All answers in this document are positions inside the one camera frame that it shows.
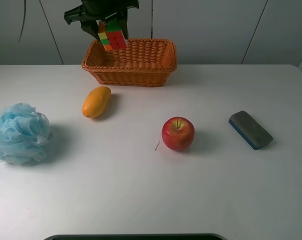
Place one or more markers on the black picker gripper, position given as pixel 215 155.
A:
pixel 91 11

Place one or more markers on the colourful puzzle cube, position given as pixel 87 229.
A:
pixel 111 36

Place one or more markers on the orange wicker basket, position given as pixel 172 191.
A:
pixel 144 63

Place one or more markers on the red apple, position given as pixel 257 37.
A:
pixel 178 133

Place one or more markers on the yellow mango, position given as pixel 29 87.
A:
pixel 96 102

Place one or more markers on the blue mesh bath loofah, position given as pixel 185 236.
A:
pixel 24 135

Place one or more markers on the grey blue whiteboard eraser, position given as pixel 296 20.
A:
pixel 250 130

